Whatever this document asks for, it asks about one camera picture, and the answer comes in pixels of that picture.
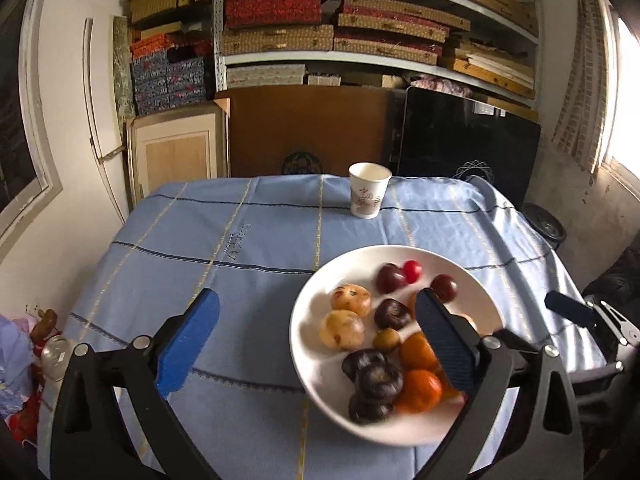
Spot white paper cup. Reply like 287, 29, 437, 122
348, 162, 392, 219

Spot light wooden picture frame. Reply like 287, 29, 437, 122
125, 107, 231, 201

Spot white beverage can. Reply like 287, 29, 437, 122
41, 335, 76, 381

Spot blue checked tablecloth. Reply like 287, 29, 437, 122
37, 175, 608, 480

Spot small tan round fruit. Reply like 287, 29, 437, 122
372, 328, 402, 353

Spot large orange mandarin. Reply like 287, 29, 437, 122
395, 369, 443, 414

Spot blue patterned storage box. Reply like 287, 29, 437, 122
166, 47, 208, 106
131, 57, 171, 116

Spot green marbled board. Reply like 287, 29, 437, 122
112, 15, 137, 118

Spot dark mangosteen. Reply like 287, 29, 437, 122
348, 394, 394, 424
356, 361, 404, 403
341, 350, 388, 381

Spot bright window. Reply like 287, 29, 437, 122
597, 0, 640, 186

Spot stack of patterned flat boxes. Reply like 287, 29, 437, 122
222, 0, 540, 101

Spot grey framed window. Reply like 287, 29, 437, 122
0, 0, 63, 261

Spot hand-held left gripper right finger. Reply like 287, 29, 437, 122
415, 287, 585, 480

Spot large black panel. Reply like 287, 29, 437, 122
387, 86, 542, 211

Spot orange red flat boxes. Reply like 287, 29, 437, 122
130, 30, 213, 61

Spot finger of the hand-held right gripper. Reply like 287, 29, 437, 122
544, 290, 601, 328

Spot lavender cloth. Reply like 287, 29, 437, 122
0, 315, 38, 421

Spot black jacket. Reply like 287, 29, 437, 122
582, 247, 640, 311

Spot white plate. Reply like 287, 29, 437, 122
289, 245, 507, 448

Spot white trim strip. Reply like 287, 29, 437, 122
82, 17, 128, 226

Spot brown board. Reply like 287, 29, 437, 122
215, 85, 396, 178

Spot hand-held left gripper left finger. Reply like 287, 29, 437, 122
50, 288, 221, 480

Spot pink floral cloth bundle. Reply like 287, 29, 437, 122
410, 74, 473, 98

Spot black round stool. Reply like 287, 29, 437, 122
522, 203, 568, 248

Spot white metal shelf unit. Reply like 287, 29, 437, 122
214, 0, 543, 111

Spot beige woven curtain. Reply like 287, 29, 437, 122
551, 0, 608, 173

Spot small orange mandarin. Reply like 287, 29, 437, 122
398, 332, 441, 372

